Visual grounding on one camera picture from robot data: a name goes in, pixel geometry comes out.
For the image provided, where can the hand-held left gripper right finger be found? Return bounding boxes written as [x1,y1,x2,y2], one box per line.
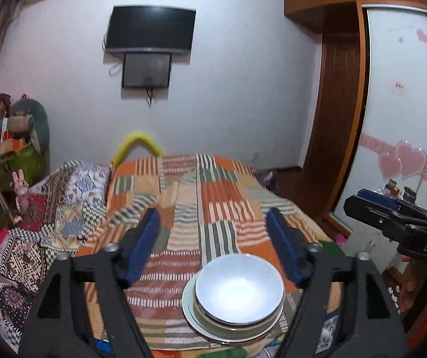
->
[266,208,408,358]

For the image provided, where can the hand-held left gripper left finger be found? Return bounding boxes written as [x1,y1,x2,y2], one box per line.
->
[18,208,161,358]

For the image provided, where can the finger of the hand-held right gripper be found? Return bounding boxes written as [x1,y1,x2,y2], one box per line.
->
[343,195,427,232]
[357,188,427,217]

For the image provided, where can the white bowl with dark spots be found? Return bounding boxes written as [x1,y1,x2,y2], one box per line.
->
[195,255,286,325]

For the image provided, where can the white plate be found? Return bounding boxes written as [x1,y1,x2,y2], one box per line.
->
[182,276,285,345]

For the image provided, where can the pinkish grey bowl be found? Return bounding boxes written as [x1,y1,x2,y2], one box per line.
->
[193,280,286,332]

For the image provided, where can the mint green plate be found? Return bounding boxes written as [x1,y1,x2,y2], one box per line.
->
[189,283,285,340]

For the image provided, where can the person's right hand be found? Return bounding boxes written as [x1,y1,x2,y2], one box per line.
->
[399,255,427,314]

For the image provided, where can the dark purple cloth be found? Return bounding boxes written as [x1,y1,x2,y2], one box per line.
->
[256,169,279,195]

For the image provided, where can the striped patchwork blanket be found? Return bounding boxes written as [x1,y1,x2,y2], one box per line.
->
[74,153,343,351]

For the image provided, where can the patterned quilt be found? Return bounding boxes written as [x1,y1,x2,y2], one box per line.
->
[0,160,112,344]

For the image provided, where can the wooden door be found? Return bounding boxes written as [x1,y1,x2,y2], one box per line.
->
[303,33,361,174]

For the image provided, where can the yellow foam tube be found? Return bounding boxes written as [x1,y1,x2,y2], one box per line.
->
[111,130,164,168]

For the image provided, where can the wooden wardrobe with heart doors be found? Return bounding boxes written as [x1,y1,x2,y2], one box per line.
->
[284,0,427,239]

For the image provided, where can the pink rabbit toy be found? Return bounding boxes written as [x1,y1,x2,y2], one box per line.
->
[11,169,30,209]

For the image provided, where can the green bag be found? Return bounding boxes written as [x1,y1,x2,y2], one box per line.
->
[0,143,46,183]

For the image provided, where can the grey plush toy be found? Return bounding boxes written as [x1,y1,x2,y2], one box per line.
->
[8,99,49,153]

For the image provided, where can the small wall-mounted monitor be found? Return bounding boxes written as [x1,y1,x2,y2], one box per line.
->
[121,53,172,89]

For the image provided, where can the wall-mounted black television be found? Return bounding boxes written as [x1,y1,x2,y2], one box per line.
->
[103,5,197,56]

